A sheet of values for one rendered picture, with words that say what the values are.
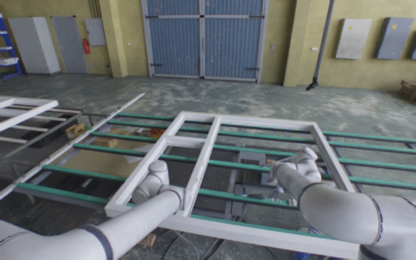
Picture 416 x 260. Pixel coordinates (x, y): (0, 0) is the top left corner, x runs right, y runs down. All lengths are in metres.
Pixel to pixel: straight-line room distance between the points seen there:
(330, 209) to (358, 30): 7.26
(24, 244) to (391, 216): 0.70
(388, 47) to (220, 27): 4.94
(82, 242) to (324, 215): 0.51
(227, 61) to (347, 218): 7.01
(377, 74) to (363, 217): 7.91
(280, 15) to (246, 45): 1.29
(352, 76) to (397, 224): 7.60
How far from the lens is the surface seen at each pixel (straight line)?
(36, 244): 0.46
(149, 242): 2.28
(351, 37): 7.64
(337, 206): 0.59
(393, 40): 8.11
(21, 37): 10.87
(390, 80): 8.65
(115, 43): 8.36
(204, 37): 7.40
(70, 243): 0.46
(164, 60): 7.95
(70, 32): 9.92
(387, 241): 0.64
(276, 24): 7.33
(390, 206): 0.63
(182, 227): 1.25
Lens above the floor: 1.89
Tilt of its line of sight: 28 degrees down
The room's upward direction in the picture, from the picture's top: straight up
